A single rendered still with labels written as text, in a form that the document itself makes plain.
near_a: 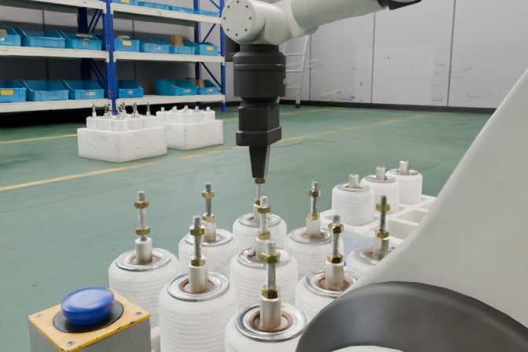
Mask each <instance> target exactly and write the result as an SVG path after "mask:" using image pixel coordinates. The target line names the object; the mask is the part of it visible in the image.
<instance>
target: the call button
mask: <svg viewBox="0 0 528 352"><path fill-rule="evenodd" d="M114 305H115V295H114V293H113V291H111V290H109V289H107V288H102V287H91V288H83V289H79V290H77V291H74V292H72V293H71V294H69V295H67V296H66V297H65V298H64V299H63V300H62V301H61V304H60V306H61V313H62V315H63V316H64V317H66V318H67V319H68V321H69V322H71V323H72V324H74V325H89V324H93V323H96V322H98V321H101V320H103V319H104V318H106V317H107V316H108V315H109V313H110V310H111V309H112V308H113V306H114Z"/></svg>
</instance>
